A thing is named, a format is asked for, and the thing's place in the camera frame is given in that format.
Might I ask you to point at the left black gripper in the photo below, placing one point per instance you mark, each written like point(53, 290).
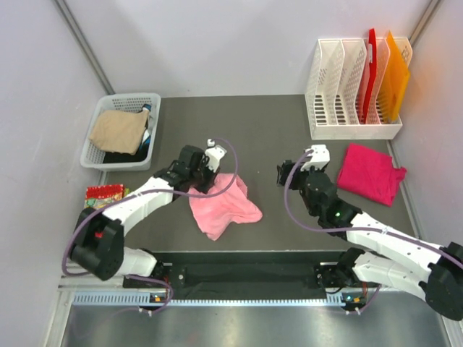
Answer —
point(210, 177)

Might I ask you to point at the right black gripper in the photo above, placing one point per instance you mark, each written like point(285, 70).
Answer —
point(283, 172)

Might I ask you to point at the light pink t shirt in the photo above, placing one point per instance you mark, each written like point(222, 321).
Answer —
point(214, 214)

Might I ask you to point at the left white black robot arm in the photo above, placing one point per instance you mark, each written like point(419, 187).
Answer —
point(99, 243)

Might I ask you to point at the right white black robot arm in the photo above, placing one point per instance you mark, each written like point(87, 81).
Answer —
point(380, 254)

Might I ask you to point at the folded magenta t shirt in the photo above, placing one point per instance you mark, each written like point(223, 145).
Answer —
point(370, 174)

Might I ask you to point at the dark clothes in basket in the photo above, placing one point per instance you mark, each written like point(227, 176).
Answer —
point(142, 151)

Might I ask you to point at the white plastic laundry basket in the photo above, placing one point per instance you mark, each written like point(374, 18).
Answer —
point(92, 157)

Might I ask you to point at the beige folded t shirt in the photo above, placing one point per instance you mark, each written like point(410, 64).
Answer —
point(119, 131)

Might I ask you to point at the white mesh file organizer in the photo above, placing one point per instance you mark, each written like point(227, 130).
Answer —
point(333, 92)

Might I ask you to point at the red colourful book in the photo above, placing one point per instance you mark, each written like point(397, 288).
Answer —
point(100, 196)

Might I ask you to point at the orange plastic folder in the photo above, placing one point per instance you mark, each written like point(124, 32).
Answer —
point(395, 82)

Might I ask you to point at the red plastic folder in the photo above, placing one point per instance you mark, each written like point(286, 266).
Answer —
point(372, 71)

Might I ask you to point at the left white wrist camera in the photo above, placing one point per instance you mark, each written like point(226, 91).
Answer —
point(213, 155)

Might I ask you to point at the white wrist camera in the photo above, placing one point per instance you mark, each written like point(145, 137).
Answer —
point(318, 157)
point(213, 155)

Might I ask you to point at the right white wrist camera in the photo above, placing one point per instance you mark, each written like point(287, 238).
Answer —
point(318, 157)

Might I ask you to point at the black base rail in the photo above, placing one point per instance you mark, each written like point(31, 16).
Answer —
point(252, 275)

